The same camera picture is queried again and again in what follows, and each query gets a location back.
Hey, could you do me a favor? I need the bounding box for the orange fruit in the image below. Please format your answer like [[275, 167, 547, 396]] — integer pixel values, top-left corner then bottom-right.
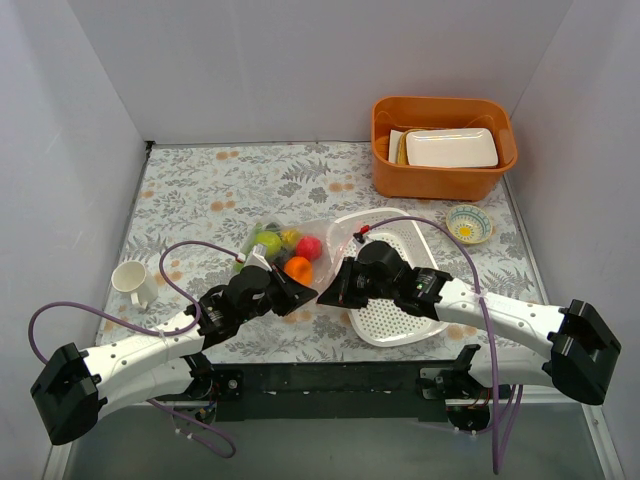
[[284, 256, 313, 287]]

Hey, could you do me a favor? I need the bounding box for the clear zip top bag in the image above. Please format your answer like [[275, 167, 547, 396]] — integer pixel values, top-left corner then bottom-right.
[[241, 217, 363, 292]]

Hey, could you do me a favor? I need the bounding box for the red strawberry fruit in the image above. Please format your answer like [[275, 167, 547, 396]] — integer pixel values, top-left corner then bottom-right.
[[295, 235, 323, 262]]

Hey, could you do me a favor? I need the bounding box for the green pear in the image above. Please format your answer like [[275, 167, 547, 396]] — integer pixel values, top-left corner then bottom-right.
[[241, 221, 283, 263]]

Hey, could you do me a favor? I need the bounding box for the yellow star fruit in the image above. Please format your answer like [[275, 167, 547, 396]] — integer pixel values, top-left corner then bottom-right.
[[280, 228, 302, 250]]

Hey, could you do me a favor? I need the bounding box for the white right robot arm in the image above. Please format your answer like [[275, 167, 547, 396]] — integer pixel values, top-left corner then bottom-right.
[[318, 241, 621, 405]]

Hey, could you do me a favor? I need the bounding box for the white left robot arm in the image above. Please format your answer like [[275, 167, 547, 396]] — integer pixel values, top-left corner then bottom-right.
[[30, 266, 317, 445]]

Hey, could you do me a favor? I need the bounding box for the white perforated plastic basket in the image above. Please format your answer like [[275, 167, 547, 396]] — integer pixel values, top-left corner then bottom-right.
[[317, 208, 452, 348]]

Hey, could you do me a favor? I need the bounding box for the orange plastic tub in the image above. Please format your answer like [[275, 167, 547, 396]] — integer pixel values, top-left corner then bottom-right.
[[371, 96, 518, 201]]

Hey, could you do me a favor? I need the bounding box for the white cup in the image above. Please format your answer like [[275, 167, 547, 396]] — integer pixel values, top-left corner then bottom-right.
[[111, 260, 158, 310]]

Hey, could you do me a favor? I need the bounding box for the small patterned bowl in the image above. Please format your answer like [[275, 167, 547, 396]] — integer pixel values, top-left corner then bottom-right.
[[445, 204, 493, 245]]

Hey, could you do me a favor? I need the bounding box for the floral table mat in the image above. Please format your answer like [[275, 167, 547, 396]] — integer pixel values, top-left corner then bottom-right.
[[96, 143, 542, 363]]

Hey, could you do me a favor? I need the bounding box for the yellow plate in tub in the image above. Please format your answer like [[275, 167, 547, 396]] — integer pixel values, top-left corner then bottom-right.
[[388, 130, 409, 165]]

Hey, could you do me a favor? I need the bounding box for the white rectangular plate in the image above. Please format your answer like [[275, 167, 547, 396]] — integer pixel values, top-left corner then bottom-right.
[[406, 128, 499, 168]]

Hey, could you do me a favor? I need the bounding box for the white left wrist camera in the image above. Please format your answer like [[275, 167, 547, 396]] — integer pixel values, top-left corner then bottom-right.
[[236, 243, 271, 271]]

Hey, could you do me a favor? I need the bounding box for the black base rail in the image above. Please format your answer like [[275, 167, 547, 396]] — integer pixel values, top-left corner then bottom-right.
[[160, 347, 492, 432]]

